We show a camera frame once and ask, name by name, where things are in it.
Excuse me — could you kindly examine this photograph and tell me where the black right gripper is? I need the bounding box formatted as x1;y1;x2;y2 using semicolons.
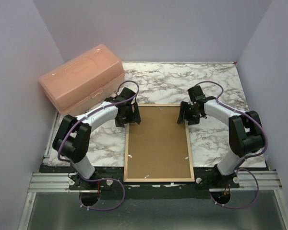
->
177;101;201;126

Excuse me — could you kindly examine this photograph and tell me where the brown cardboard backing board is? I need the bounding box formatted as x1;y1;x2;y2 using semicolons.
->
126;105;192;179

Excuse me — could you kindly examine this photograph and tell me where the blue wooden picture frame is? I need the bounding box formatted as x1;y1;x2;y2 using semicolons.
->
123;103;195;183

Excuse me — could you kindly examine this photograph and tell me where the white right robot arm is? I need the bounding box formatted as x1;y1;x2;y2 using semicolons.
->
177;84;267;188

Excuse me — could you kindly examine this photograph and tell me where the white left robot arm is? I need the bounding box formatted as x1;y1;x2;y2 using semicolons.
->
52;87;141;189

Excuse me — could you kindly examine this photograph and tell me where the translucent orange plastic box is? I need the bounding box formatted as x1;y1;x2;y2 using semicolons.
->
38;44;125;116

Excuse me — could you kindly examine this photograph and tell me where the aluminium mounting rail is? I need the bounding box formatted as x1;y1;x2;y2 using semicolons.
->
29;171;282;193

